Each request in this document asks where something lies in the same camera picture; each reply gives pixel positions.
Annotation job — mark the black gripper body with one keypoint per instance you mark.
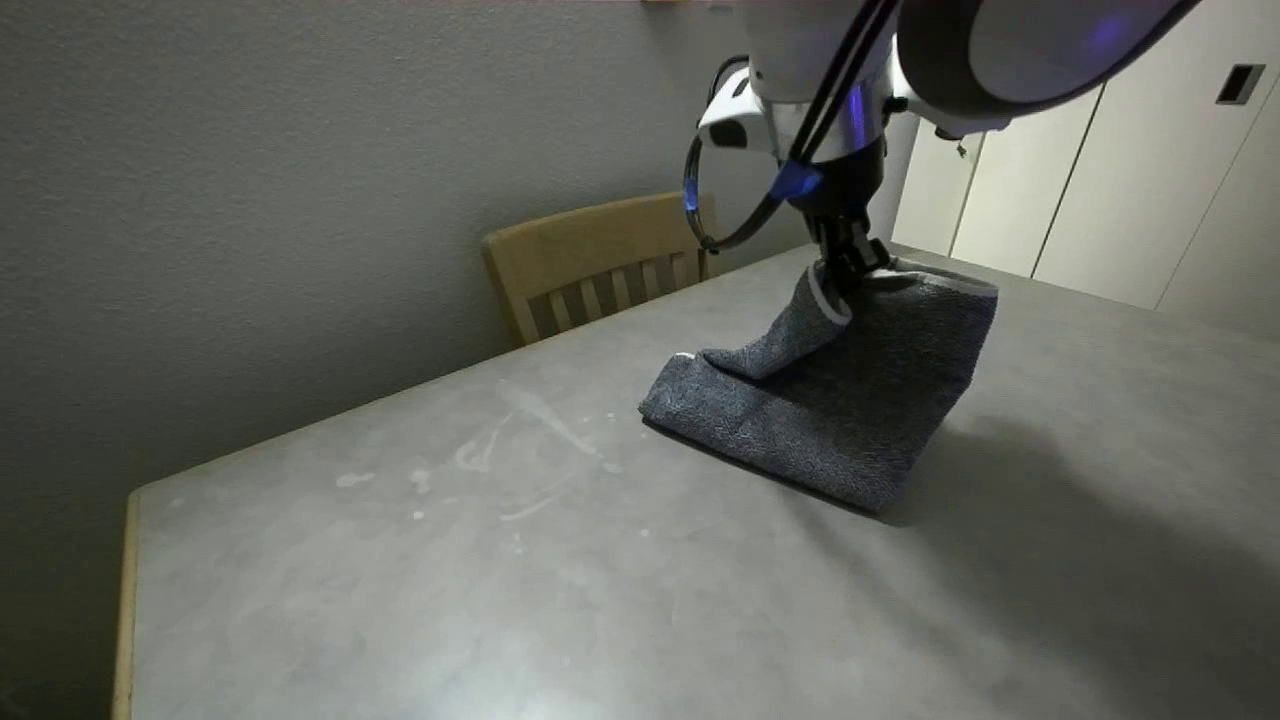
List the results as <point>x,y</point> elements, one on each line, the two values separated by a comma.
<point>850,243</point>

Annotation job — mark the dark blue striped towel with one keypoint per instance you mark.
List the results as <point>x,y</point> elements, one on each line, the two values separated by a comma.
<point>854,403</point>

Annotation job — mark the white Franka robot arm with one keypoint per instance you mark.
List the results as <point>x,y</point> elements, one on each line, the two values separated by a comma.
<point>1012,44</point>

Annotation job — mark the white lower kitchen cabinet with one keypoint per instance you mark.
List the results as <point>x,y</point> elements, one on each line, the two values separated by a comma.
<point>933,200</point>

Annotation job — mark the wooden chair with slatted back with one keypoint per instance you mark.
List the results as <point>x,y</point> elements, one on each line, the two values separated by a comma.
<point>602,235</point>

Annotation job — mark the tall white cabinet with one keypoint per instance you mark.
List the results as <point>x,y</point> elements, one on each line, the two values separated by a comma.
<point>1147,200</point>

